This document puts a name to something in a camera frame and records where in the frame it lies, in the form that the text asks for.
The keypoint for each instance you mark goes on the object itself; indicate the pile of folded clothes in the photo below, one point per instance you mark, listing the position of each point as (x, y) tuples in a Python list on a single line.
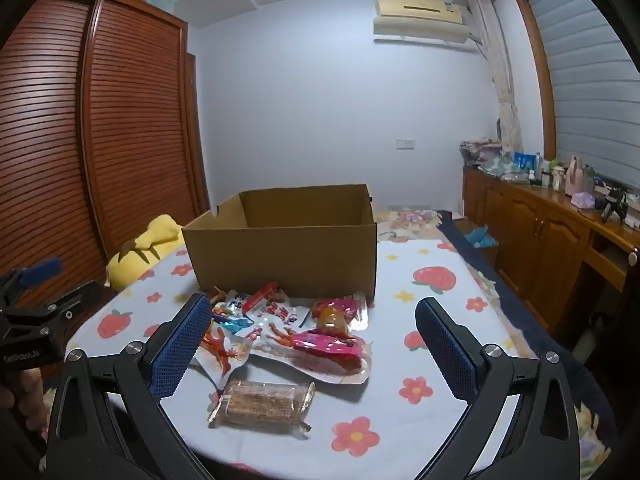
[(482, 152)]

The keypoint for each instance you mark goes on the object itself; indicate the purple pouch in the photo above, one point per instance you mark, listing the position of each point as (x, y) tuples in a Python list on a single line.
[(583, 201)]

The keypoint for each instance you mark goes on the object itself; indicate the white wall switch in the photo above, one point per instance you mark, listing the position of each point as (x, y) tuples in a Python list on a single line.
[(405, 143)]

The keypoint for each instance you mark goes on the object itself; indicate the person's left hand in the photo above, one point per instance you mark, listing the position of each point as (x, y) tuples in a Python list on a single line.
[(27, 395)]

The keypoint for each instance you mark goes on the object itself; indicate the yellow plush toy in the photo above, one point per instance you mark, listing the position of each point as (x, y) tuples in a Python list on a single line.
[(145, 252)]

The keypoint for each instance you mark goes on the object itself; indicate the brown louvered wooden wardrobe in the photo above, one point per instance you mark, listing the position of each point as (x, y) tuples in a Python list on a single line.
[(75, 135)]

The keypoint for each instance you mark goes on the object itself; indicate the white chicken feet packet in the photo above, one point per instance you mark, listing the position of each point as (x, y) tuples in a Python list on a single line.
[(222, 355), (282, 332)]

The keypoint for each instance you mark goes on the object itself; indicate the brown cardboard box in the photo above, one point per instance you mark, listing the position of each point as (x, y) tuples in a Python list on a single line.
[(300, 255)]

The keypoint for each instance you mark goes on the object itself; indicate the floral beige curtain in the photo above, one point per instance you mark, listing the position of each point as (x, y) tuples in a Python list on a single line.
[(502, 85)]

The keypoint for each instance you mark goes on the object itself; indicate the small black tripod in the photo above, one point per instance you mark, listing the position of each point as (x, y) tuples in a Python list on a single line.
[(612, 205)]

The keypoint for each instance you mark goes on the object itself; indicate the floral bedsheet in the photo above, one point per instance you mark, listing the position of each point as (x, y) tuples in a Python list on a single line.
[(405, 225)]

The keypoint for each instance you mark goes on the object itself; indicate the small grey fan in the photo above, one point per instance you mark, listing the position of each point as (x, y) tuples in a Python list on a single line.
[(498, 130)]

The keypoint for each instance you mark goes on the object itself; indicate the wooden window frame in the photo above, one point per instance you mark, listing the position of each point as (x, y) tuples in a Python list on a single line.
[(537, 70)]

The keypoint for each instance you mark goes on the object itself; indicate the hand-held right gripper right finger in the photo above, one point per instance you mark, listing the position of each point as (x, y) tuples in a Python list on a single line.
[(445, 355)]

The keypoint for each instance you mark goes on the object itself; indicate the pink red meat packet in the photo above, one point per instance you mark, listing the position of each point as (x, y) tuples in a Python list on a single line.
[(327, 355)]

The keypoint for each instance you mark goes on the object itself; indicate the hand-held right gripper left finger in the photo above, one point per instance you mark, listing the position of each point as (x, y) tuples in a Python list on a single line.
[(180, 347)]

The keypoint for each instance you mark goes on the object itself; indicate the strawberry print tablecloth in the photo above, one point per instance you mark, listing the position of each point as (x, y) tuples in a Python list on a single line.
[(400, 310)]

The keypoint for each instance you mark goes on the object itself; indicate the long wooden cabinet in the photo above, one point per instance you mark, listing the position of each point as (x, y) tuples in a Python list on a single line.
[(540, 240)]

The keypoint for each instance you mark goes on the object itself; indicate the white snack packet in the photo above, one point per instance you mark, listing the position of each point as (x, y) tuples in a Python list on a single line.
[(250, 300)]

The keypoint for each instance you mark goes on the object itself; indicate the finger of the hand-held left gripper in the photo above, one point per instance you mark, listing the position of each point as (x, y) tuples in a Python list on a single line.
[(42, 268), (65, 302)]

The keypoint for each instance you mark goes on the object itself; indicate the clear brown wafer packet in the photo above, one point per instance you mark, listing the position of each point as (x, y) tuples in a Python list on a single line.
[(265, 402)]

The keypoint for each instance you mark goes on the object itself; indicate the teal plastic bag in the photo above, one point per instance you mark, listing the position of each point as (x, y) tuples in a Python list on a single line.
[(481, 237)]

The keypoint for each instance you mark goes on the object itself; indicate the beige wall air conditioner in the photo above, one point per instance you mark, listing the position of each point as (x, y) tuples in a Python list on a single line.
[(425, 17)]

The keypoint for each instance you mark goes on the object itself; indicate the orange and blue snack packet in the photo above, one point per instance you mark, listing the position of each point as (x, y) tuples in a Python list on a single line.
[(227, 316)]

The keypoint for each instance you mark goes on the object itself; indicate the pink bottle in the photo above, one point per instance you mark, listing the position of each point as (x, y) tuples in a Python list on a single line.
[(574, 177)]

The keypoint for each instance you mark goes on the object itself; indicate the green bottle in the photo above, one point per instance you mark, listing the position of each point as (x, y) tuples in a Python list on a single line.
[(588, 180)]

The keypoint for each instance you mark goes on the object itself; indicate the blue tissue packet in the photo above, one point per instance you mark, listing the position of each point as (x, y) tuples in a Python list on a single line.
[(525, 161)]

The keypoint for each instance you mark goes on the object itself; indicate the grey window blind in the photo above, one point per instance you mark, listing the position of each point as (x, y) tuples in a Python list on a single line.
[(585, 75)]

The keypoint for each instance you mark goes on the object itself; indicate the pink drumstick packet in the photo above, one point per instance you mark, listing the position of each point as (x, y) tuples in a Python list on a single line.
[(334, 316)]

